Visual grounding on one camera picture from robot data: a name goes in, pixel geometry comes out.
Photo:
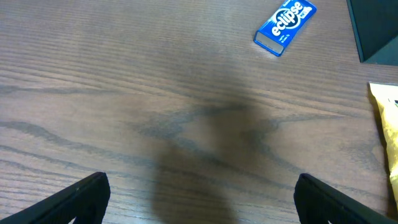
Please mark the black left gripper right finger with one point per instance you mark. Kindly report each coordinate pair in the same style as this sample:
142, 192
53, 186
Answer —
318, 203

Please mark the blue Eclipse mint tin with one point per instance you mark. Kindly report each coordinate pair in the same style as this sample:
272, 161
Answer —
280, 29

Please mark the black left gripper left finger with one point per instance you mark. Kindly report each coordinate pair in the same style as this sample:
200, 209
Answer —
83, 202

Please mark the yellow Hacks candy bag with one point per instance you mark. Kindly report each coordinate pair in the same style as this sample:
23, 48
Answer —
386, 97

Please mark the dark green open box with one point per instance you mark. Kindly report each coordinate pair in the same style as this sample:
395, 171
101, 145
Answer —
375, 30

